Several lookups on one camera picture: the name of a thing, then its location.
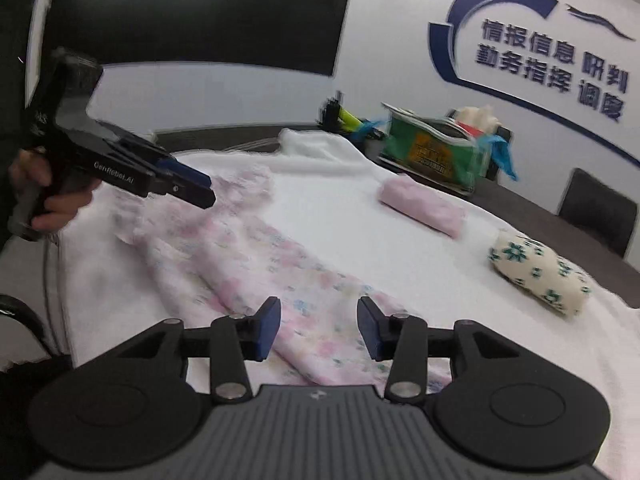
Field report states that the black upright device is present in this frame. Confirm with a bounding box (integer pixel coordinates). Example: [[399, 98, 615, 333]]
[[318, 91, 346, 132]]

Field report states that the white green-flowered folded cloth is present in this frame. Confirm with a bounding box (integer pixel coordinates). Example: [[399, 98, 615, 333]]
[[486, 230, 594, 318]]

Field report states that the blue wall sign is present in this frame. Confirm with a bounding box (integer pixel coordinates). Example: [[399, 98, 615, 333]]
[[427, 0, 640, 167]]

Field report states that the white cable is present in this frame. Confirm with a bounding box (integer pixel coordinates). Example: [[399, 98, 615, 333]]
[[220, 136, 282, 155]]

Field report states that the person's left hand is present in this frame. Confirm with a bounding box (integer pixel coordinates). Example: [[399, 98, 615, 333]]
[[9, 149, 103, 232]]

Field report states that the blue plastic glove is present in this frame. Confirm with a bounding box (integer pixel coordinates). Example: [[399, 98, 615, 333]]
[[487, 132, 520, 182]]

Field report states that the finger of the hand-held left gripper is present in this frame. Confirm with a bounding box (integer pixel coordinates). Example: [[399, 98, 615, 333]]
[[149, 172, 217, 210], [149, 153, 211, 187]]

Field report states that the black chair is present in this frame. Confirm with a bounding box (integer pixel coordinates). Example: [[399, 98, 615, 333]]
[[556, 167, 637, 262]]

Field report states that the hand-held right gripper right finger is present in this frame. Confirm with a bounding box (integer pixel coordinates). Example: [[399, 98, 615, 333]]
[[357, 296, 522, 404]]

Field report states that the pink floral garment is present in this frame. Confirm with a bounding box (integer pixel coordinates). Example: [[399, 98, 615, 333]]
[[112, 167, 453, 388]]

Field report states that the yellow-green tool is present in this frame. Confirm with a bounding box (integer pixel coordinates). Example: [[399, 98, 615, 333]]
[[338, 106, 362, 132]]

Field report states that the green storage bag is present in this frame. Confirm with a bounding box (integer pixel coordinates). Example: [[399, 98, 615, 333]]
[[376, 109, 512, 197]]

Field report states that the cream tissue bundle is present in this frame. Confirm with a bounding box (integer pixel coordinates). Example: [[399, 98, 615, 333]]
[[456, 105, 502, 135]]

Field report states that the large black screen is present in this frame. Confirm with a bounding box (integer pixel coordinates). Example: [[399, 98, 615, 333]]
[[30, 0, 357, 79]]

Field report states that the grey cable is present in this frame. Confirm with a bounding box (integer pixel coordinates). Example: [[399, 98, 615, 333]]
[[41, 237, 73, 361]]

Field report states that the white fleece blanket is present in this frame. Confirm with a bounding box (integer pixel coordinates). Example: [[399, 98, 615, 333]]
[[57, 127, 640, 480]]

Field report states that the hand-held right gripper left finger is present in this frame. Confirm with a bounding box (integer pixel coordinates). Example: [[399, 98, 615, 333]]
[[116, 296, 282, 404]]

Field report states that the pink folded cloth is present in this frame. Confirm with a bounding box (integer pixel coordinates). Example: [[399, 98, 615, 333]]
[[377, 176, 466, 239]]

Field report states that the black chair armrest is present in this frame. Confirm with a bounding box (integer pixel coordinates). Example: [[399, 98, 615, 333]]
[[0, 294, 57, 367]]

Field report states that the person's left forearm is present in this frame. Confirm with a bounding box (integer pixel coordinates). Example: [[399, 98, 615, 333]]
[[0, 45, 38, 241]]

